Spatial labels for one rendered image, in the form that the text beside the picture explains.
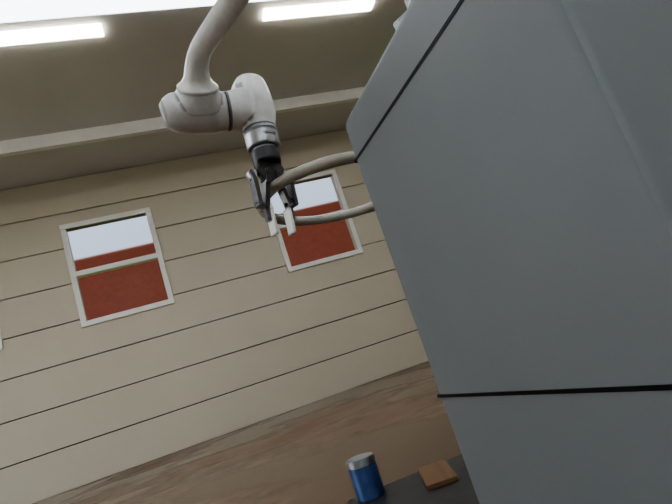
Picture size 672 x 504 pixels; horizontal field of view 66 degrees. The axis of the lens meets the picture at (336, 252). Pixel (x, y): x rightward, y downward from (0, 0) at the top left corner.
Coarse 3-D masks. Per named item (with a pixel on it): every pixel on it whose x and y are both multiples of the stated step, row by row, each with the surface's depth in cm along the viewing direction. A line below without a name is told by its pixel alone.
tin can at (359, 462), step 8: (360, 456) 176; (368, 456) 173; (352, 464) 172; (360, 464) 171; (368, 464) 172; (376, 464) 175; (352, 472) 172; (360, 472) 170; (368, 472) 170; (376, 472) 172; (352, 480) 173; (360, 480) 170; (368, 480) 170; (376, 480) 171; (360, 488) 170; (368, 488) 169; (376, 488) 170; (360, 496) 170; (368, 496) 169; (376, 496) 169
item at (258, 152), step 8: (256, 152) 131; (264, 152) 131; (272, 152) 131; (256, 160) 131; (264, 160) 132; (272, 160) 133; (280, 160) 135; (256, 168) 131; (264, 168) 132; (272, 168) 133; (280, 168) 135; (264, 176) 131; (272, 176) 132
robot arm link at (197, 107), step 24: (240, 0) 118; (216, 24) 119; (192, 48) 121; (192, 72) 123; (168, 96) 126; (192, 96) 124; (216, 96) 128; (168, 120) 126; (192, 120) 127; (216, 120) 129
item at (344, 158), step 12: (336, 156) 124; (348, 156) 124; (300, 168) 126; (312, 168) 125; (324, 168) 125; (276, 180) 130; (288, 180) 128; (276, 192) 133; (372, 204) 167; (276, 216) 155; (300, 216) 165; (312, 216) 167; (324, 216) 168; (336, 216) 169; (348, 216) 169
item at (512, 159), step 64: (448, 0) 46; (512, 0) 39; (576, 0) 35; (640, 0) 37; (384, 64) 59; (448, 64) 48; (512, 64) 40; (576, 64) 35; (640, 64) 35; (384, 128) 63; (448, 128) 50; (512, 128) 42; (576, 128) 36; (640, 128) 34; (384, 192) 67; (448, 192) 53; (512, 192) 44; (576, 192) 38; (640, 192) 33; (448, 256) 56; (512, 256) 46; (576, 256) 39; (640, 256) 34; (448, 320) 60; (512, 320) 48; (576, 320) 41; (640, 320) 35; (448, 384) 63; (512, 384) 51; (576, 384) 43; (640, 384) 37; (512, 448) 54; (576, 448) 44; (640, 448) 38
